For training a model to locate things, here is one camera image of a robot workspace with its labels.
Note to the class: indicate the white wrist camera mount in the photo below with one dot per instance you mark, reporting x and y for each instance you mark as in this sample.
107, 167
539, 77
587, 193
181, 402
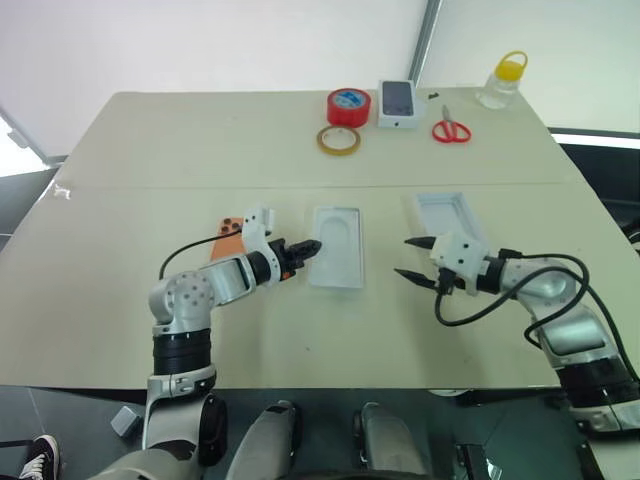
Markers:
460, 255
254, 225

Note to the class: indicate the red tape roll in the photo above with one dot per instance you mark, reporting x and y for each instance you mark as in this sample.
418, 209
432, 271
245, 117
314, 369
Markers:
347, 107

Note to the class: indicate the clear yellowish tape roll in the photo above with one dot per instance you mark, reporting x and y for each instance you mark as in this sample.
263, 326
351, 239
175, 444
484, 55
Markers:
322, 145

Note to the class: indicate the white tape scrap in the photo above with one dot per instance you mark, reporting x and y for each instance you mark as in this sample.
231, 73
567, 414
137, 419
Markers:
62, 192

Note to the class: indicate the grey robot left leg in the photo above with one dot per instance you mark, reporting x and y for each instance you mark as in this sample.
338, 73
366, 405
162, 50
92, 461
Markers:
265, 445

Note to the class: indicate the black and white sneaker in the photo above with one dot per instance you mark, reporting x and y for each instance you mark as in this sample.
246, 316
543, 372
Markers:
40, 457

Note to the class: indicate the white phone box base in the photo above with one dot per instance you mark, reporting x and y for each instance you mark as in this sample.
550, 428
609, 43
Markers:
337, 247

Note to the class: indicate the grey robot right leg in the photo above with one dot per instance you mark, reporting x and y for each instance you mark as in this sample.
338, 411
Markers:
385, 445

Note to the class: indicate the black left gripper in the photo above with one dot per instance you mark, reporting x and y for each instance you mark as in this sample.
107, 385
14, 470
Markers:
286, 260

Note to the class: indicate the small grey box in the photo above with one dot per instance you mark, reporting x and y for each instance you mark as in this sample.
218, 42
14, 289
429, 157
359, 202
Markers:
125, 422

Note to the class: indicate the grey robot leg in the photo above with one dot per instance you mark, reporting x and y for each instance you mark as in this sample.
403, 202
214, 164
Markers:
265, 445
385, 445

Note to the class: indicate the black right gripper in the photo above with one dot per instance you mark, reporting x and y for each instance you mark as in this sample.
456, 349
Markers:
450, 282

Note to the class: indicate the white phone box lid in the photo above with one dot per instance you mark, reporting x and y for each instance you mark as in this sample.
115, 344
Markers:
447, 215

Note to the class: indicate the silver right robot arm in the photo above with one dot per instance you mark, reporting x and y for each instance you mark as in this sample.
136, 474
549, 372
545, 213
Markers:
570, 330

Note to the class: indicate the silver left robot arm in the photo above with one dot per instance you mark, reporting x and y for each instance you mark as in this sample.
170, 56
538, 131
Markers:
187, 295

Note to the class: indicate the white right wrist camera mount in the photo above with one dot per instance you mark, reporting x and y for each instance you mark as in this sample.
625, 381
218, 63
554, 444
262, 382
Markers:
460, 255

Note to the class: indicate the printed white phone box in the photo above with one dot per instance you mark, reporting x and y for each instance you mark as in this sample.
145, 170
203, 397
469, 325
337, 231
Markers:
400, 102

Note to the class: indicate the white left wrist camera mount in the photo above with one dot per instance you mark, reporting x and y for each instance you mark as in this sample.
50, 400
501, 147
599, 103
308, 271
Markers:
254, 225

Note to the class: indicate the orange phone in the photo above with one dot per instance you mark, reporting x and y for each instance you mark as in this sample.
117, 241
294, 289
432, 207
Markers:
226, 245

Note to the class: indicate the grey window frame post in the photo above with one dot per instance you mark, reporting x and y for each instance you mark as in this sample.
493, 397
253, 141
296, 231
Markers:
425, 45

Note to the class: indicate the clear jar with yellow lid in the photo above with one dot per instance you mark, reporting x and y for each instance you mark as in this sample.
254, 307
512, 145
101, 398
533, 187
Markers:
497, 87

